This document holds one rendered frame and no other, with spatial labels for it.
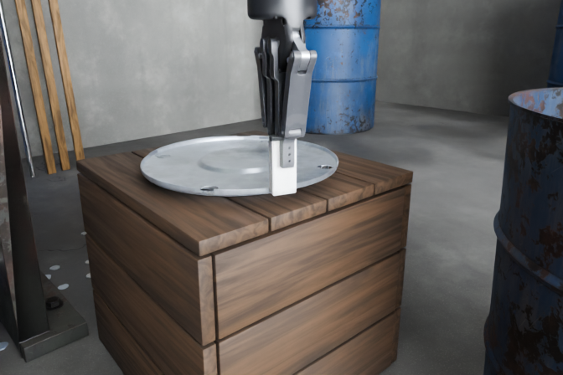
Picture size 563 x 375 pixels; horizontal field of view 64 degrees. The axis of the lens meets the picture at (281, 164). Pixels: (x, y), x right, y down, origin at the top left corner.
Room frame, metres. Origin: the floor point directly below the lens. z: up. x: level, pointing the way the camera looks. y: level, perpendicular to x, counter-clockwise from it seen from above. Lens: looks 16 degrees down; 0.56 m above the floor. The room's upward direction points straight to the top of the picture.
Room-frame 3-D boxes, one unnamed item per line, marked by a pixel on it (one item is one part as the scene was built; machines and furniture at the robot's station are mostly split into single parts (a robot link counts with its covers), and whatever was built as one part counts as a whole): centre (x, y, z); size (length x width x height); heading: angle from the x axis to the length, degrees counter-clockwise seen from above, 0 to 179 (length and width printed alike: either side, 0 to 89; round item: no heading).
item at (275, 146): (0.51, 0.00, 0.40); 0.03 x 0.01 x 0.07; 111
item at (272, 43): (0.50, -0.01, 0.49); 0.04 x 0.01 x 0.11; 111
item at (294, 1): (0.52, 0.00, 0.56); 0.08 x 0.07 x 0.09; 21
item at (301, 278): (0.70, 0.07, 0.18); 0.40 x 0.38 x 0.35; 40
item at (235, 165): (0.66, 0.06, 0.37); 0.29 x 0.29 x 0.01
